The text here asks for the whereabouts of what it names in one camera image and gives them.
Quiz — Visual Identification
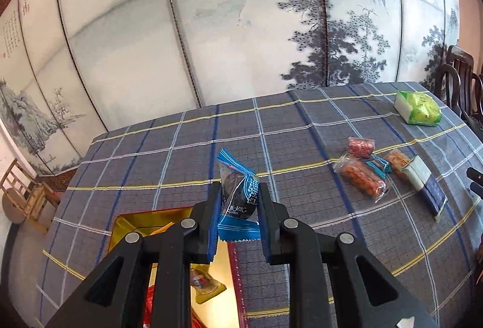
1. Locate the brown cookie packet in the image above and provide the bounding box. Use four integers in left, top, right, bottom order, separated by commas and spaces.
385, 149, 414, 178

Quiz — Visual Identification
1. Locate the clear packet of orange snacks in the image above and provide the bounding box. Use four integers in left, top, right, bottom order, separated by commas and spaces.
334, 154, 390, 203

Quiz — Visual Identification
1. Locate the red tin box gold inside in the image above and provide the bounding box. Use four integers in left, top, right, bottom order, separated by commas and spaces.
107, 206, 247, 328

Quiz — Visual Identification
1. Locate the blue dark snack packet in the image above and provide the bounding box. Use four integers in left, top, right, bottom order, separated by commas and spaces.
217, 148, 263, 243

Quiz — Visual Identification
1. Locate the ink landscape folding screen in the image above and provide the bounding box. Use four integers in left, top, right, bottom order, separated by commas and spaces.
0, 0, 463, 178

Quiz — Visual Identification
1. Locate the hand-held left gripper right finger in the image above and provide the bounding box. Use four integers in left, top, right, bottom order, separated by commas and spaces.
257, 182, 440, 328

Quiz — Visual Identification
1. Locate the round wooden board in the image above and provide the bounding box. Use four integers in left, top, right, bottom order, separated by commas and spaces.
1, 194, 29, 225

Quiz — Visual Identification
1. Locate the pink red candy packet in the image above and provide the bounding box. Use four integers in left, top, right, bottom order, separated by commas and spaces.
347, 137, 376, 159

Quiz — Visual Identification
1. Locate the small blue wrapper packet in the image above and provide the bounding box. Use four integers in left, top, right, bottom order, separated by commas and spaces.
365, 157, 392, 179

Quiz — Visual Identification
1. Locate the blue grey plaid tablecloth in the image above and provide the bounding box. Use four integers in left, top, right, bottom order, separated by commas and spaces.
36, 81, 483, 328

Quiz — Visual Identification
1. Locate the brown candy yellow-edged packet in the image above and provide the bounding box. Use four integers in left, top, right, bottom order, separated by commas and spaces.
190, 268, 227, 304

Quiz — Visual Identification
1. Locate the green tissue pack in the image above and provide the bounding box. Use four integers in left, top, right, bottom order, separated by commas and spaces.
394, 90, 442, 126

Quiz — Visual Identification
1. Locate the white and navy box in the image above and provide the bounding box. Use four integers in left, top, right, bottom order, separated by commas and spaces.
400, 155, 449, 221

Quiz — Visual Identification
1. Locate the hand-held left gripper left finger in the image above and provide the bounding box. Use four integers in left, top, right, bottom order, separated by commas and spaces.
44, 181, 223, 328

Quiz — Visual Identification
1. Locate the light wooden chair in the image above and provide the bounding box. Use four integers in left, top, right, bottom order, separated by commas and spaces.
0, 158, 61, 234

